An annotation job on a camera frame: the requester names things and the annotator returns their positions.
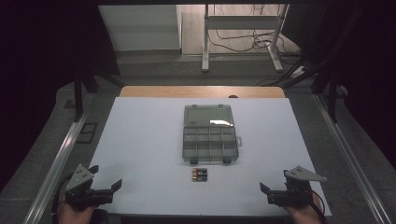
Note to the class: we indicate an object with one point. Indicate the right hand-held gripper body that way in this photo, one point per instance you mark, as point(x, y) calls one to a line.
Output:
point(295, 194)

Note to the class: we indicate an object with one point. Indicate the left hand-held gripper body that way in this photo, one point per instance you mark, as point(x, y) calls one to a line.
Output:
point(79, 179)

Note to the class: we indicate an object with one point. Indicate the clear grey compartment storage box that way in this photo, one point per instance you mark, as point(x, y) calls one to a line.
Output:
point(209, 143)

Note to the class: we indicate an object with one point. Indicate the person's right hand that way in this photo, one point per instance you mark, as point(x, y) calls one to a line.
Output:
point(303, 216)

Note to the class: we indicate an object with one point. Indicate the person's left hand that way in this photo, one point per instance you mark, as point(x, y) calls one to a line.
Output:
point(73, 216)

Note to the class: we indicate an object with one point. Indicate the dark floor outlet plate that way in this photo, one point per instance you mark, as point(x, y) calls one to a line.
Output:
point(87, 133)

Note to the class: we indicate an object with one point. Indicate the white table board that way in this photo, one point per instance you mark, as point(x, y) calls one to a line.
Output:
point(146, 140)

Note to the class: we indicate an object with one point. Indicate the black metal stand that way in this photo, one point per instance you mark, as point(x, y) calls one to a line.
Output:
point(79, 93)
point(332, 93)

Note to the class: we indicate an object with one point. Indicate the white power strip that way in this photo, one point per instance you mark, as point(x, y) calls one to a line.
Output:
point(299, 72)

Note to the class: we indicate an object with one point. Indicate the wooden table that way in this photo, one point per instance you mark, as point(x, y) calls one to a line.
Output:
point(186, 91)

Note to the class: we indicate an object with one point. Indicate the aluminium rail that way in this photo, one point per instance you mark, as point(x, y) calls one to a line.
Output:
point(348, 155)
point(56, 169)

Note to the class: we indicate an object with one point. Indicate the white wall panel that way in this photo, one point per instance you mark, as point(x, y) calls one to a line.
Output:
point(140, 28)

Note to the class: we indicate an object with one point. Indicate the white metal desk frame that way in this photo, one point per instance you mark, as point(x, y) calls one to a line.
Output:
point(243, 22)

